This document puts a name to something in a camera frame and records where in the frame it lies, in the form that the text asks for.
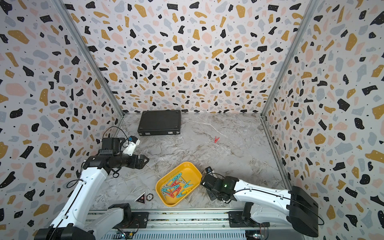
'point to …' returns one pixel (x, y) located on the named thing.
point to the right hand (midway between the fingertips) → (212, 190)
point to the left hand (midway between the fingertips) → (141, 157)
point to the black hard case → (163, 122)
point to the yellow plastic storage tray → (190, 178)
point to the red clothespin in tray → (175, 182)
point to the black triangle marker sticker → (141, 199)
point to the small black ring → (149, 197)
